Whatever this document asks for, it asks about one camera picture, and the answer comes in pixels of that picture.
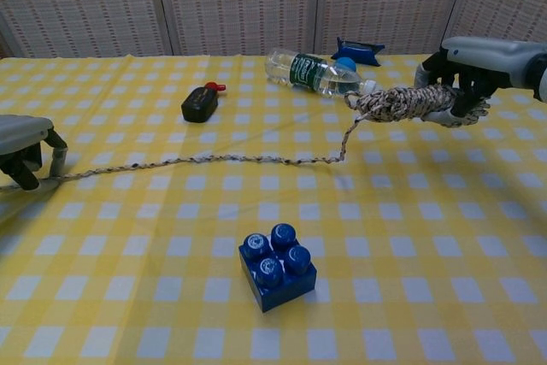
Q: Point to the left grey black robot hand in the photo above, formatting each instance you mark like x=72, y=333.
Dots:
x=19, y=136

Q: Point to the yellow white checkered tablecloth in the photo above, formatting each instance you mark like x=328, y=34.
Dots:
x=128, y=232

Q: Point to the black bottle with red cap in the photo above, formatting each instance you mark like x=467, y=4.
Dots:
x=198, y=105

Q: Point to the white woven folding screen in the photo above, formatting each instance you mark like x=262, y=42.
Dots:
x=239, y=1

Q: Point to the clear green-label water bottle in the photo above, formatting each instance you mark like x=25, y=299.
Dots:
x=305, y=70

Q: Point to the blue four-stud building block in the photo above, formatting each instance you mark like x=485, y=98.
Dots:
x=278, y=284

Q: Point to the blue foil pouch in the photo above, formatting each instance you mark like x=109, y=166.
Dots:
x=359, y=52

